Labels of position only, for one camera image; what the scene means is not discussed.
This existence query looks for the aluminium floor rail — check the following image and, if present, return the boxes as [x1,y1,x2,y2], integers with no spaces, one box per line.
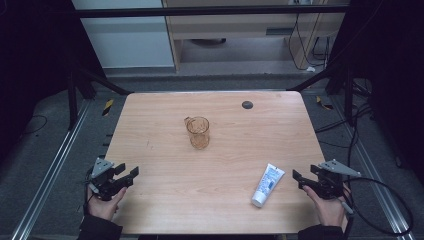
[331,94,418,240]
[10,99,92,240]

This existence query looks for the person's left hand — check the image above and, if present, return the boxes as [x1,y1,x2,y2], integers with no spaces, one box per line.
[86,185,128,222]

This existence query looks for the black floor cables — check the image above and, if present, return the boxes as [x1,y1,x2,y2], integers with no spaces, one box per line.
[314,78,376,168]

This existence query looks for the light wooden desk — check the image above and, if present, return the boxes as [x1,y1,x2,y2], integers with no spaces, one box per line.
[161,0,351,73]

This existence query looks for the clear amber glass cup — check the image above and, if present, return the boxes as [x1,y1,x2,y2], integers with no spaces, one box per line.
[183,115,211,151]

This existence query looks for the white cabinet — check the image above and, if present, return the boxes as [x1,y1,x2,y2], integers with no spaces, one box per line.
[70,0,176,70]

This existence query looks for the black metal stand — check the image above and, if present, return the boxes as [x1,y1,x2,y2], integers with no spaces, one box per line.
[65,61,134,132]
[287,61,356,128]

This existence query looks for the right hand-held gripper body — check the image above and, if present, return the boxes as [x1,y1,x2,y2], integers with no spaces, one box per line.
[316,158,362,201]

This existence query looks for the dark curtain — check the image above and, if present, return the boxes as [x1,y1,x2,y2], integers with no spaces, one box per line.
[328,0,424,186]
[0,0,108,168]

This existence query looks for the yellow black striped tape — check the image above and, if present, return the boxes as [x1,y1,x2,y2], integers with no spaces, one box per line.
[315,95,335,111]
[101,98,115,117]

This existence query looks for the thin black floor cable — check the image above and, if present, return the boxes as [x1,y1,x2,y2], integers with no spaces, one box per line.
[21,114,49,137]

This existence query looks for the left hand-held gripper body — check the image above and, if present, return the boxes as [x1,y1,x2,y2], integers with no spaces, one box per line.
[87,157,118,202]

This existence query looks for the white blue toothpaste tube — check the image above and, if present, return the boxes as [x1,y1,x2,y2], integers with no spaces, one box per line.
[250,162,287,209]

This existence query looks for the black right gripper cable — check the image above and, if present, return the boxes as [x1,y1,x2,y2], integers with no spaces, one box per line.
[340,176,415,240]

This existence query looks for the person's right hand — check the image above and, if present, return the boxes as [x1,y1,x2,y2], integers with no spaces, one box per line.
[301,184,352,232]

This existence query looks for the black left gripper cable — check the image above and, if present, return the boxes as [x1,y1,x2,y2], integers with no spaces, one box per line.
[82,166,98,214]

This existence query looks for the black hanging cables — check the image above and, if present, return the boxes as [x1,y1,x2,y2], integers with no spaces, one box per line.
[287,12,333,72]

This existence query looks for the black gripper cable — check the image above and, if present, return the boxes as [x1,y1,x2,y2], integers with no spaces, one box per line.
[340,176,415,240]
[82,166,98,214]

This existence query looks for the black horizontal frame bar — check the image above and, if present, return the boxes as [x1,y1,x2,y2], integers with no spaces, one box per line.
[73,4,350,19]

